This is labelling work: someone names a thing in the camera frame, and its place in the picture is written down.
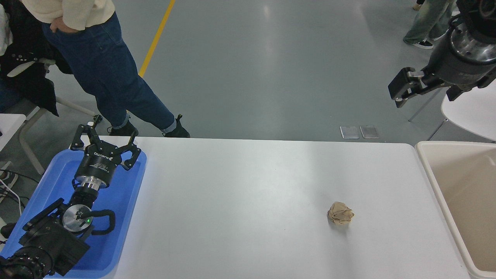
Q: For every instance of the tan paper ball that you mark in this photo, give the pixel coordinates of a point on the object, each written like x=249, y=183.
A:
x=340, y=214

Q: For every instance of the large pale bin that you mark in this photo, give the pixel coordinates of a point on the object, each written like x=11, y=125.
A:
x=465, y=186

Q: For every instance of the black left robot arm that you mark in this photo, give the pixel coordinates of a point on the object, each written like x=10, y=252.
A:
x=50, y=240

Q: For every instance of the blue plastic tray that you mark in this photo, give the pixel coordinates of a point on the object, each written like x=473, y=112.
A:
x=116, y=201

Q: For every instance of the silver floor plate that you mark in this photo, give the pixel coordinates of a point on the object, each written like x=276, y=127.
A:
x=369, y=131
x=349, y=132

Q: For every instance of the white tube-frame chair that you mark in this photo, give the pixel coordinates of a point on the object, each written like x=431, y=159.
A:
x=19, y=69

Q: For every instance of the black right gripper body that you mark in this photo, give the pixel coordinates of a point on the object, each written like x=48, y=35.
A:
x=453, y=69

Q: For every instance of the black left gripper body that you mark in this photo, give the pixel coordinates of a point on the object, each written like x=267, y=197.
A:
x=99, y=164

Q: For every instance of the white curved chair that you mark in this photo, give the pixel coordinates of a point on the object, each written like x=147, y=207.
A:
x=472, y=112

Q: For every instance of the person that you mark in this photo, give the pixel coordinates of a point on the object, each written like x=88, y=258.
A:
x=19, y=42
x=426, y=19
x=104, y=69

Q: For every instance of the person's right hand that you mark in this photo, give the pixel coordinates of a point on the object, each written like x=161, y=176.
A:
x=62, y=26

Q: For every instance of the small black floor object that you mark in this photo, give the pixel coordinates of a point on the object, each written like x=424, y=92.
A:
x=7, y=230

